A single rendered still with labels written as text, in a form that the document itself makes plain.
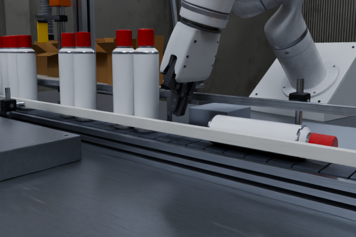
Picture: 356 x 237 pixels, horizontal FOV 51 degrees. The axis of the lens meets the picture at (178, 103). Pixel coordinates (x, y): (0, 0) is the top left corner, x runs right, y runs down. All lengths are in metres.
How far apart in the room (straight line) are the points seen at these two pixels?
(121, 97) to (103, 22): 5.23
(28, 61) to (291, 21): 0.74
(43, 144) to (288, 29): 0.75
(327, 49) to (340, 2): 6.79
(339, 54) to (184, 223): 1.00
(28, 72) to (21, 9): 4.30
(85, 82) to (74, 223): 0.45
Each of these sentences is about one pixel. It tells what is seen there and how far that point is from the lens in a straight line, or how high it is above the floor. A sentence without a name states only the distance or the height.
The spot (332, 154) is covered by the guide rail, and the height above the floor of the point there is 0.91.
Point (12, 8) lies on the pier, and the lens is 5.36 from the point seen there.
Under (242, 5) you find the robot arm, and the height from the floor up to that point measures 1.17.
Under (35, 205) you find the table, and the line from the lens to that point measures 0.58.
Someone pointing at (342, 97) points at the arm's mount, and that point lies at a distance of 1.29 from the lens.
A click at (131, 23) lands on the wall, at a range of 6.25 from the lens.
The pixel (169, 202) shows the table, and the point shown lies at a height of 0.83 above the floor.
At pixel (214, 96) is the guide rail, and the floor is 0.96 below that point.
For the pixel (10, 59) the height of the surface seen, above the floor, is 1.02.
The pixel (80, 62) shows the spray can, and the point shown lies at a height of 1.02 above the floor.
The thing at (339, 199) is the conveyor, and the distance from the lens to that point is 0.54.
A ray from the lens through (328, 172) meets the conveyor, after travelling 0.55.
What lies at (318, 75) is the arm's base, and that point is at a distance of 1.27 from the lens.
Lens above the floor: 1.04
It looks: 8 degrees down
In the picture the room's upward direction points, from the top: straight up
